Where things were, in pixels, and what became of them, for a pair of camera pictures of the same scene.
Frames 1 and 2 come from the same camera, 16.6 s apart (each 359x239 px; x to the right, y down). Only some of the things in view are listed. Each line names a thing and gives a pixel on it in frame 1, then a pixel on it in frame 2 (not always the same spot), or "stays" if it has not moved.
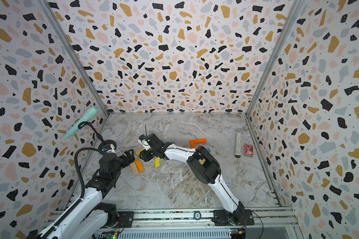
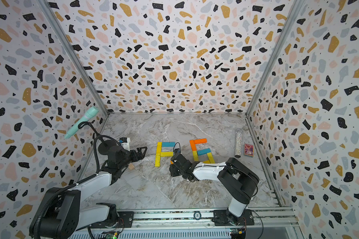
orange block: [196, 141] stays
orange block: [192, 144] stays
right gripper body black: [149, 154] -> [176, 172]
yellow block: [157, 162] stays
